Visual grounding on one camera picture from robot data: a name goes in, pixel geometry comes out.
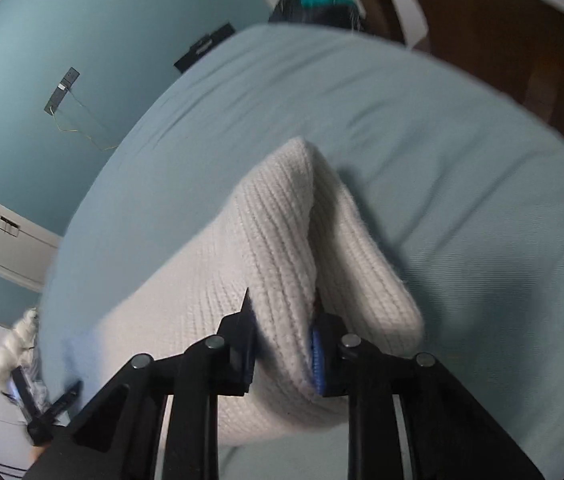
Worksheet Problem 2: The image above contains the yellow cable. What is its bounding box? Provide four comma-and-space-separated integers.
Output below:
49, 92, 120, 152

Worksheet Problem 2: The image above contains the wall socket panel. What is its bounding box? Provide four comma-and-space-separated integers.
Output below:
44, 66, 81, 113

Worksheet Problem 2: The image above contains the white puffer jacket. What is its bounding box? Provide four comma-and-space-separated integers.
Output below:
0, 307, 40, 391

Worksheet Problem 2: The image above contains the blue and white knit sweater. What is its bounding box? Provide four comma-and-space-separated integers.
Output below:
56, 136, 425, 448

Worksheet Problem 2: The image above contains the dark bag with teal item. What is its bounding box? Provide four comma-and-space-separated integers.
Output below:
268, 0, 367, 36

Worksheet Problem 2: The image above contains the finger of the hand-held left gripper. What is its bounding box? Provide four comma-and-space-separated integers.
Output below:
42, 380, 84, 418
9, 366, 41, 423

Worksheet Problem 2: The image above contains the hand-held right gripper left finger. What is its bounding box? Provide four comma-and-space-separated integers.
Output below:
26, 287, 257, 480

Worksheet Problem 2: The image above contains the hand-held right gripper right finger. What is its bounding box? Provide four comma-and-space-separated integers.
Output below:
309, 290, 545, 480

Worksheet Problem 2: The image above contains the black flat box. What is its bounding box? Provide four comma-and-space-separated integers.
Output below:
174, 22, 235, 73

